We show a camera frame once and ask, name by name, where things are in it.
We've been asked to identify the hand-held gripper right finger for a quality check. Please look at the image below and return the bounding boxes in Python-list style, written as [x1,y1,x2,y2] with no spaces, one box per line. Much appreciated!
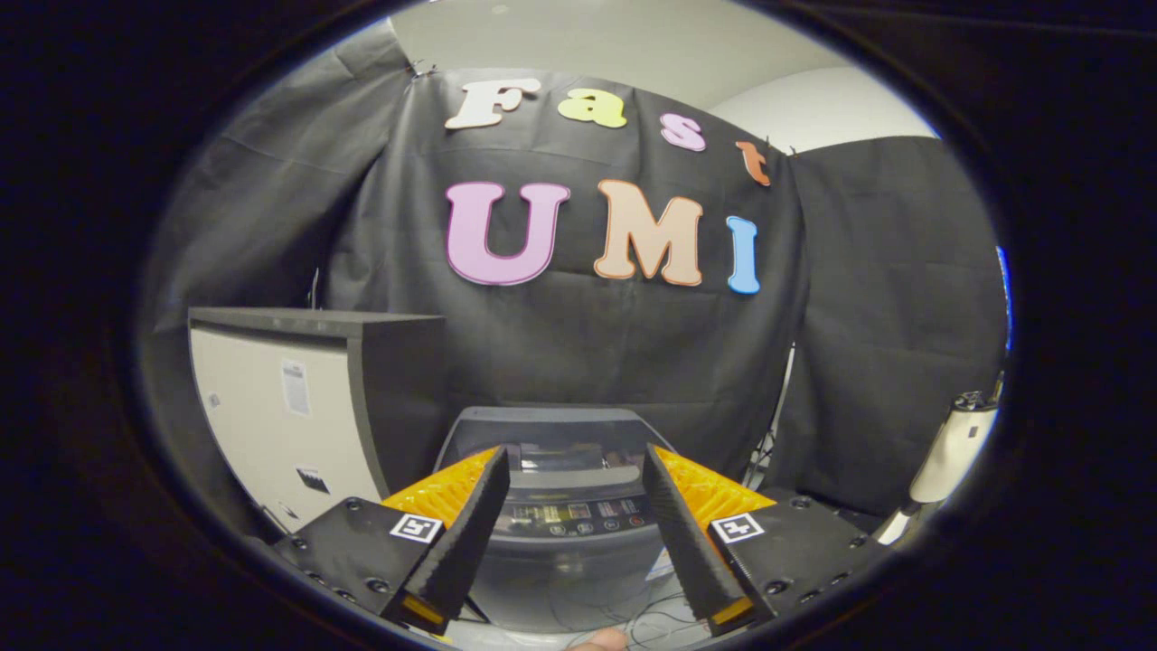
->
[644,443,891,637]

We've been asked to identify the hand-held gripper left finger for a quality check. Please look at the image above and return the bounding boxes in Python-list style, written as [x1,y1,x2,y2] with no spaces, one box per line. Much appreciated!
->
[271,445,512,634]

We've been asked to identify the grey washing machine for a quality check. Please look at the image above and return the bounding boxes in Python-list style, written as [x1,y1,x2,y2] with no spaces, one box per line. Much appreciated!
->
[434,406,688,634]

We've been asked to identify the black backdrop cloth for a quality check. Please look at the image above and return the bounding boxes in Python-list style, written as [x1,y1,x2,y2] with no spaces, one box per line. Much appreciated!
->
[140,27,1009,534]

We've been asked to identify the beige and dark cabinet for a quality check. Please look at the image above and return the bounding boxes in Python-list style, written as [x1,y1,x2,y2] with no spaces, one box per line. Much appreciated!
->
[188,307,446,534]

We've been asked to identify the white cylindrical device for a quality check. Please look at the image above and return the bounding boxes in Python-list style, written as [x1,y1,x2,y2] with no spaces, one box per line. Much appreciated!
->
[875,391,1000,545]

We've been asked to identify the black floor cables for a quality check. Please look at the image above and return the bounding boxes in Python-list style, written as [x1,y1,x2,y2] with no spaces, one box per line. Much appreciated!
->
[542,588,717,648]

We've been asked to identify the white hanging cable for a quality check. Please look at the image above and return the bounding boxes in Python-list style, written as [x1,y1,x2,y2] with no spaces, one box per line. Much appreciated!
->
[747,342,798,491]

